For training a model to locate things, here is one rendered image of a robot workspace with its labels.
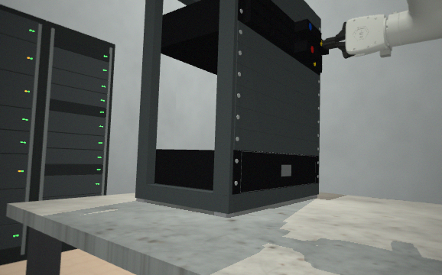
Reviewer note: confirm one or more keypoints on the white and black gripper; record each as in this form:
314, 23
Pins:
363, 35

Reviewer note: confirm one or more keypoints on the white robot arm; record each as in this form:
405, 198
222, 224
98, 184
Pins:
421, 22

